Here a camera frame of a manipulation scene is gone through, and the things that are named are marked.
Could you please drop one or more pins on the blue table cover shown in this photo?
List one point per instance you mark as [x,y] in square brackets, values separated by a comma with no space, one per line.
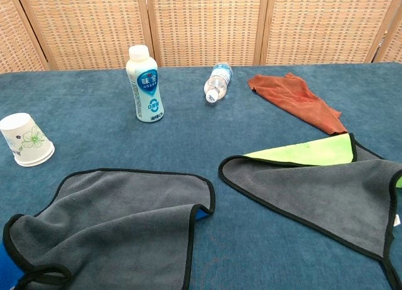
[194,139]

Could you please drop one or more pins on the clear plastic water bottle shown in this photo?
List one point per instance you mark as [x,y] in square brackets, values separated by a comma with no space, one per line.
[218,81]

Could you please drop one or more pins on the white yogurt drink bottle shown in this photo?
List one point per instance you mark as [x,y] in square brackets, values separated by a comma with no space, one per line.
[146,89]

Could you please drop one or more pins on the orange microfiber cloth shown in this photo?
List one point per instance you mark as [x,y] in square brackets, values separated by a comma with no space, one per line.
[295,95]

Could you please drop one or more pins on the woven rattan screen panel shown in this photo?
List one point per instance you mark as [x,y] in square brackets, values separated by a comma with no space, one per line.
[395,43]
[88,26]
[12,42]
[207,26]
[323,23]

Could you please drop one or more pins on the grey and blue cloth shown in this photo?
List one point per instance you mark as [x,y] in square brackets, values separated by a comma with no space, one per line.
[119,227]

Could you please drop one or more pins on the grey and green cloth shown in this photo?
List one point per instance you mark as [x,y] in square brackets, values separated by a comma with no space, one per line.
[329,196]

